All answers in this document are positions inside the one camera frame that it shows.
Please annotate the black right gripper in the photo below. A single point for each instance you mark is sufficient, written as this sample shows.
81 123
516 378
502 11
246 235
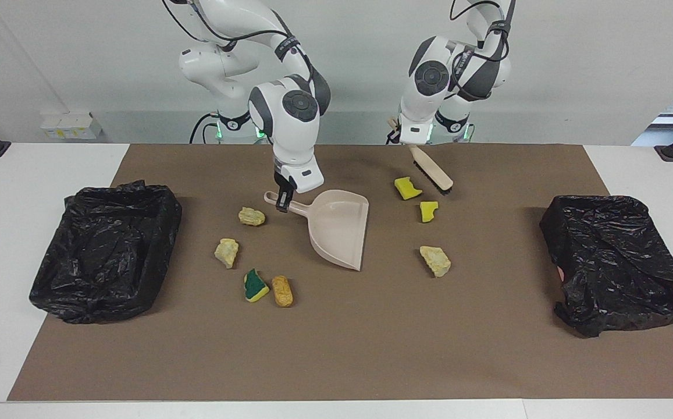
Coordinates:
284 187

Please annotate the beige plastic dustpan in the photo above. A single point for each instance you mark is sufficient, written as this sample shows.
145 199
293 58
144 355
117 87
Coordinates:
339 227

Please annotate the pale ragged bread chunk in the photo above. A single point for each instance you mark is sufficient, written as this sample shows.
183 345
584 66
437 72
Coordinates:
227 252

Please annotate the green and yellow sponge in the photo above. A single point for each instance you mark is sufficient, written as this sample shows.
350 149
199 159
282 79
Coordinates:
255 286

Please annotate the golden brown bread roll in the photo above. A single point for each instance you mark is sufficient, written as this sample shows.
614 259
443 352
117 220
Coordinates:
282 291

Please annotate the large notched yellow sponge piece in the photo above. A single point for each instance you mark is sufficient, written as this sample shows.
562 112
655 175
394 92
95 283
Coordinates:
408 187

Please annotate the small yellow sponge wedge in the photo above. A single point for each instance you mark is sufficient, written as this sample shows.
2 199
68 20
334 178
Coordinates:
428 210

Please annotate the beige hand brush black bristles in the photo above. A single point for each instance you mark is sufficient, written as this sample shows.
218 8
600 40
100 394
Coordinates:
432 169

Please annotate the pale layered bread chunk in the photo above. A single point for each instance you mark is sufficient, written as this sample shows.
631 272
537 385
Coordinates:
435 261

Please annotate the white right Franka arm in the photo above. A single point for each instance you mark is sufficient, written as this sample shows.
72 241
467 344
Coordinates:
292 128

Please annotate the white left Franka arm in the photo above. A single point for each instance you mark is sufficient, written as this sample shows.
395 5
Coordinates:
423 105

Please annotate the black bag-lined open bin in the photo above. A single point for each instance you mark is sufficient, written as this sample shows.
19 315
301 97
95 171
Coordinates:
103 256

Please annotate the black bagged bin pink spot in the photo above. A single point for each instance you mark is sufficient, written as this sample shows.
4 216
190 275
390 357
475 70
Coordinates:
609 262

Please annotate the brown table mat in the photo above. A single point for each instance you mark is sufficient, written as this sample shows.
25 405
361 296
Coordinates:
371 361

